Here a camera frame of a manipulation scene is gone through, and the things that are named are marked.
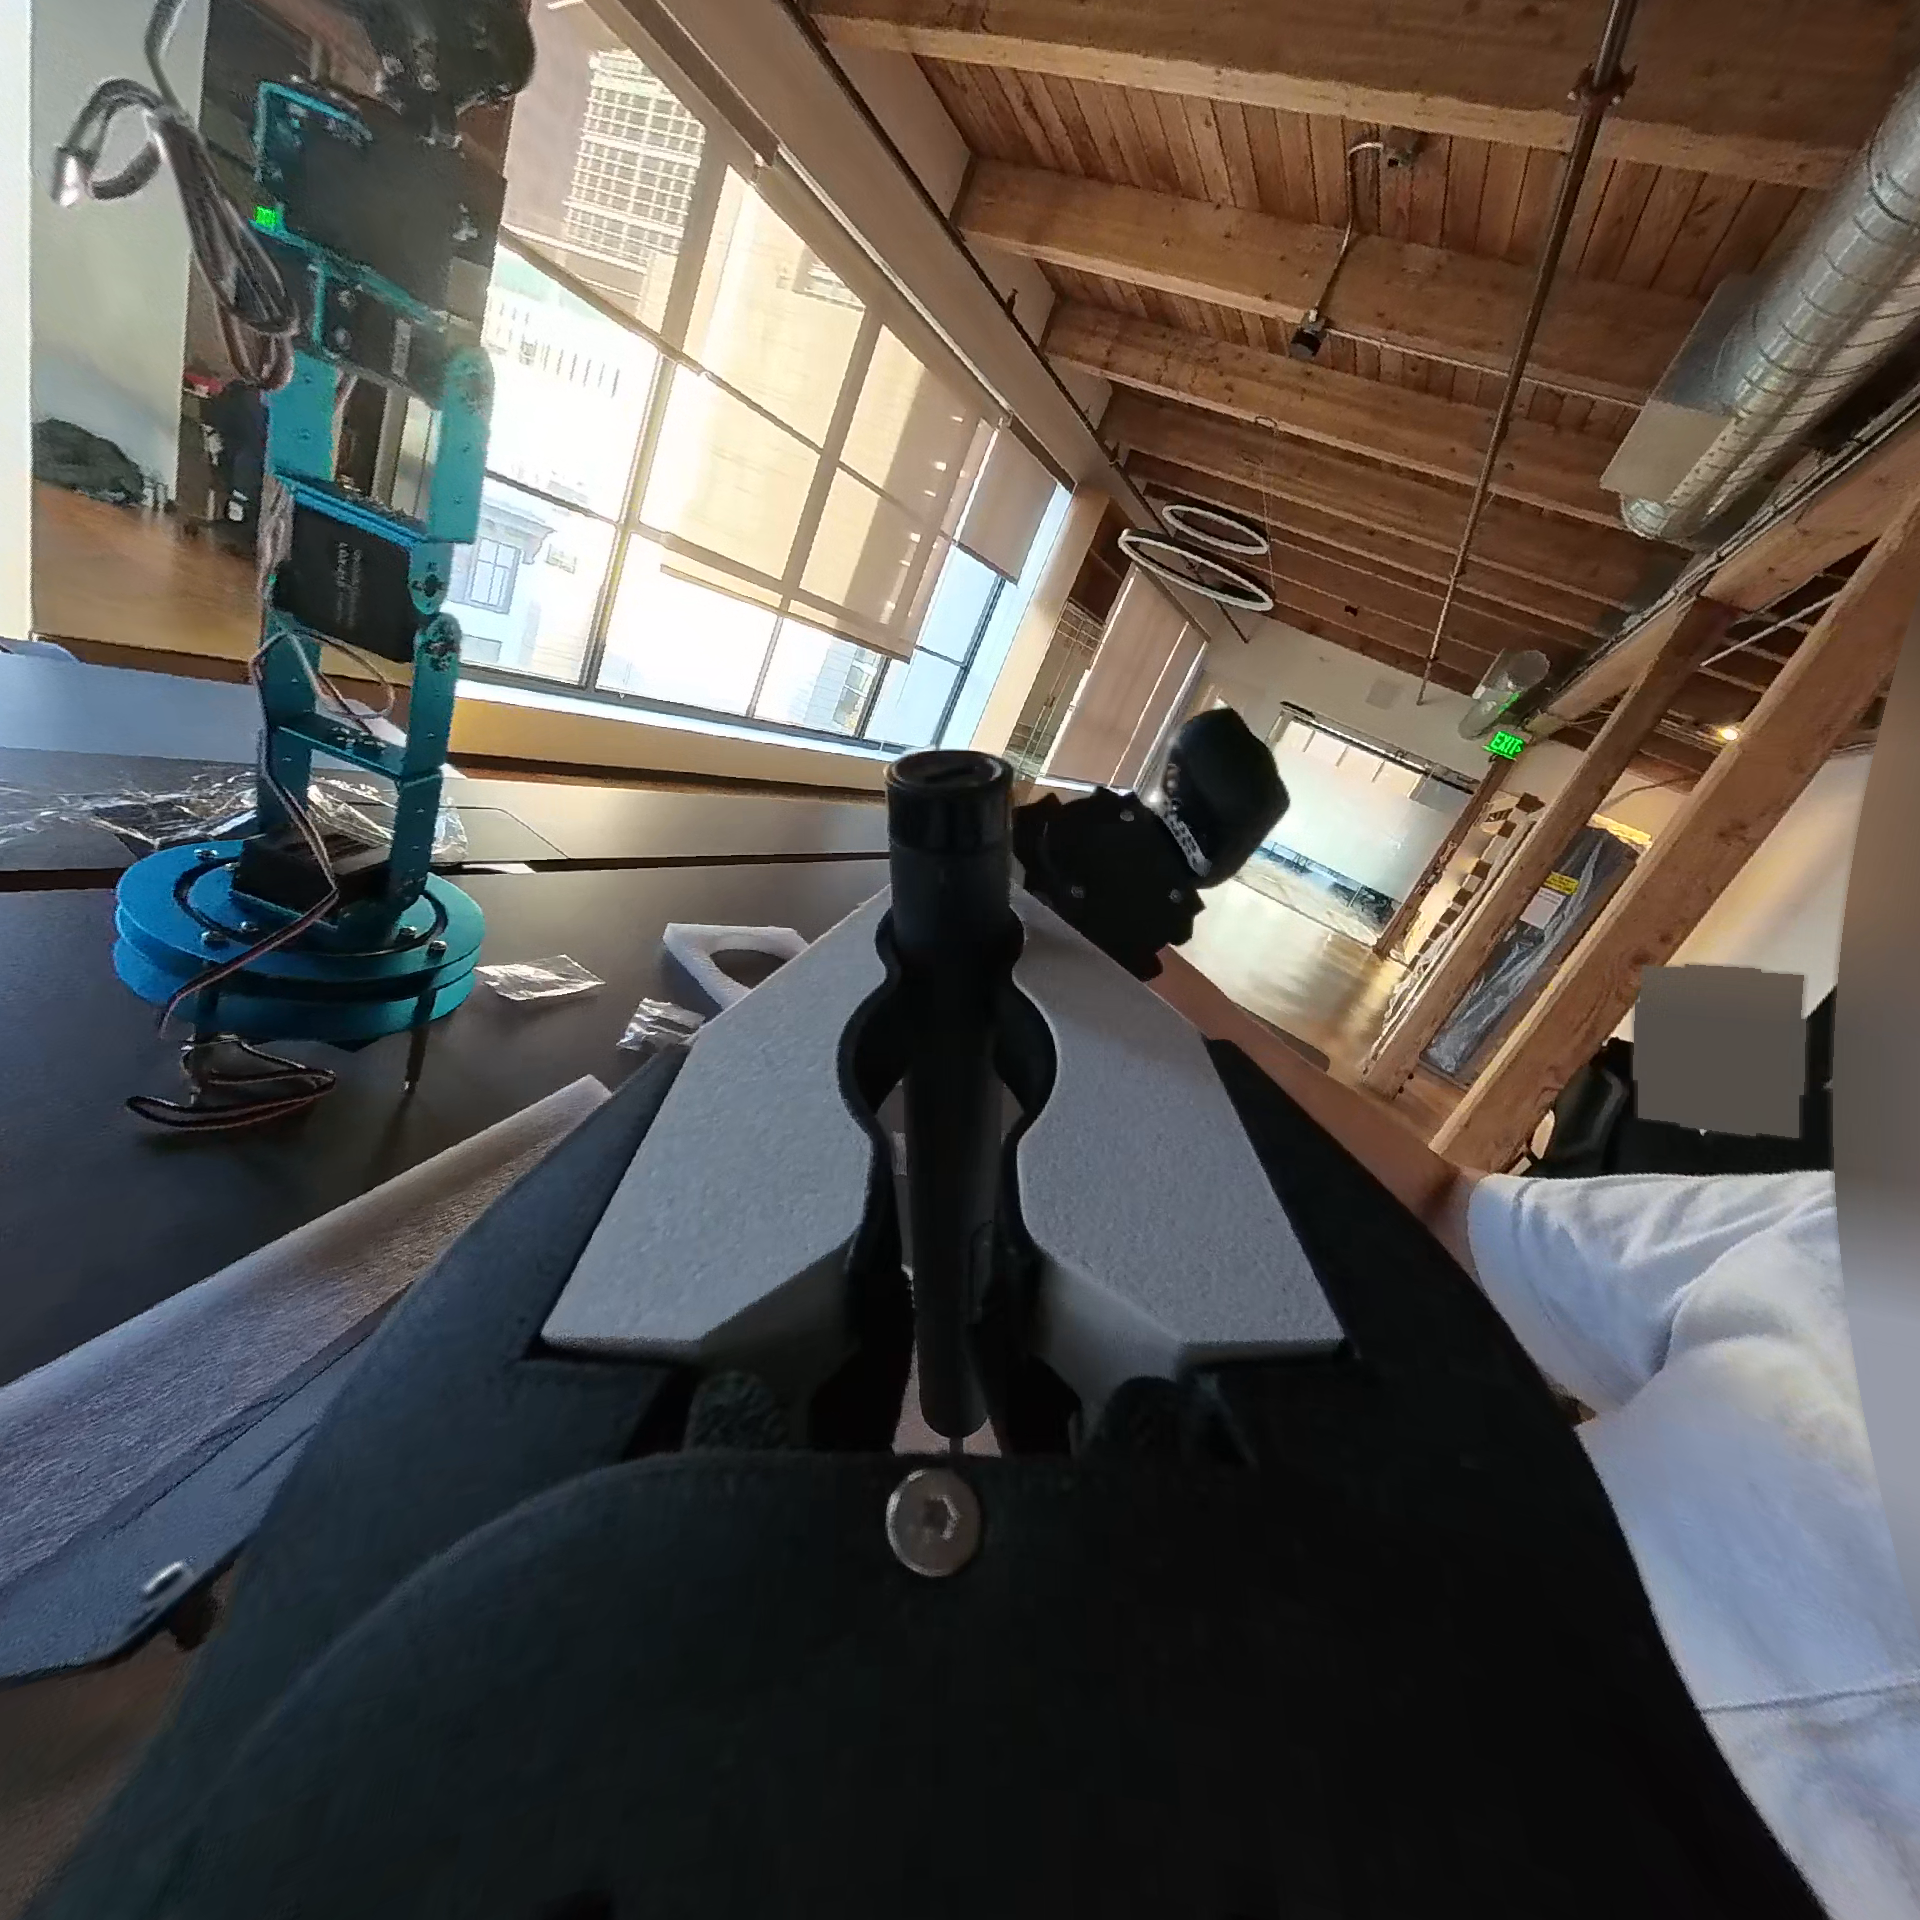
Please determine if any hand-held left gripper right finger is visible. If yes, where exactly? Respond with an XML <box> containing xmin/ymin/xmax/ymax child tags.
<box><xmin>978</xmin><ymin>886</ymin><xmax>1345</xmax><ymax>1370</ymax></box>

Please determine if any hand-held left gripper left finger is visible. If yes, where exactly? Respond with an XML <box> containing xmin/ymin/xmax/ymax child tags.
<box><xmin>537</xmin><ymin>886</ymin><xmax>910</xmax><ymax>1370</ymax></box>

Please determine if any black electric screwdriver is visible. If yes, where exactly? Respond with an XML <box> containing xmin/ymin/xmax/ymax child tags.
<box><xmin>880</xmin><ymin>749</ymin><xmax>1044</xmax><ymax>1467</ymax></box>

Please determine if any person's right forearm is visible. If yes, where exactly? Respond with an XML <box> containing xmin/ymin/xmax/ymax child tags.
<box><xmin>1428</xmin><ymin>1172</ymin><xmax>1599</xmax><ymax>1428</ymax></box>

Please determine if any dark desk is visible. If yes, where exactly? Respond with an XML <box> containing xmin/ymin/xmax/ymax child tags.
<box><xmin>0</xmin><ymin>649</ymin><xmax>902</xmax><ymax>873</ymax></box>
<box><xmin>0</xmin><ymin>847</ymin><xmax>902</xmax><ymax>1920</ymax></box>

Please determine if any white foam piece with hole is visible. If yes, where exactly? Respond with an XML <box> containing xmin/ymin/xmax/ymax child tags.
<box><xmin>662</xmin><ymin>886</ymin><xmax>892</xmax><ymax>1039</ymax></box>

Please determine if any beige roller blind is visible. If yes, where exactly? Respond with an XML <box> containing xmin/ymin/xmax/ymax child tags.
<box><xmin>958</xmin><ymin>423</ymin><xmax>1076</xmax><ymax>585</ymax></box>
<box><xmin>782</xmin><ymin>327</ymin><xmax>999</xmax><ymax>666</ymax></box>

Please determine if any black office chair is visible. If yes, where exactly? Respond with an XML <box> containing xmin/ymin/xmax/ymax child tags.
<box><xmin>1520</xmin><ymin>1033</ymin><xmax>1645</xmax><ymax>1175</ymax></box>

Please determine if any blue wrapped panel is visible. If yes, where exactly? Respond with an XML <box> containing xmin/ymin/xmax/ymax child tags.
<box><xmin>1421</xmin><ymin>823</ymin><xmax>1645</xmax><ymax>1084</ymax></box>

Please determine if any white foam sheet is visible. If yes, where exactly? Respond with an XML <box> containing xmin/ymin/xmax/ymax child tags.
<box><xmin>0</xmin><ymin>1078</ymin><xmax>614</xmax><ymax>1597</ymax></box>

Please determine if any large grid window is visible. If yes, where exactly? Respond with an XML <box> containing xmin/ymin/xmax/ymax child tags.
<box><xmin>456</xmin><ymin>42</ymin><xmax>1076</xmax><ymax>742</ymax></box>

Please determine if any person's white shirt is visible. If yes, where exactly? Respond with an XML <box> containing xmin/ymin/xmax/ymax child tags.
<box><xmin>1462</xmin><ymin>1172</ymin><xmax>1920</xmax><ymax>1920</ymax></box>

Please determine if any crumpled clear plastic wrap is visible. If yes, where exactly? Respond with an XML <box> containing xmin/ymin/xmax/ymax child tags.
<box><xmin>0</xmin><ymin>770</ymin><xmax>468</xmax><ymax>873</ymax></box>

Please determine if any ceiling sprinkler pipe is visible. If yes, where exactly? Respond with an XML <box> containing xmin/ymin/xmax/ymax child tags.
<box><xmin>1421</xmin><ymin>0</ymin><xmax>1645</xmax><ymax>710</ymax></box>

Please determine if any dark bag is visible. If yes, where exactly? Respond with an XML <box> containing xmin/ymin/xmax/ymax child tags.
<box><xmin>38</xmin><ymin>415</ymin><xmax>158</xmax><ymax>484</ymax></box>

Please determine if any robot servo cable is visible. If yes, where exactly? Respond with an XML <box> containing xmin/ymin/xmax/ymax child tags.
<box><xmin>131</xmin><ymin>954</ymin><xmax>344</xmax><ymax>1127</ymax></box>
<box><xmin>49</xmin><ymin>0</ymin><xmax>301</xmax><ymax>386</ymax></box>

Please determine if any wooden diagonal post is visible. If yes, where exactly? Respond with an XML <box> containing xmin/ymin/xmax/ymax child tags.
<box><xmin>1356</xmin><ymin>585</ymin><xmax>1740</xmax><ymax>1098</ymax></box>
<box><xmin>1428</xmin><ymin>494</ymin><xmax>1920</xmax><ymax>1172</ymax></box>

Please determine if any silver ventilation duct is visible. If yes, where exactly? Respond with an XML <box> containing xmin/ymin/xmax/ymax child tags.
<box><xmin>1599</xmin><ymin>105</ymin><xmax>1920</xmax><ymax>548</ymax></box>

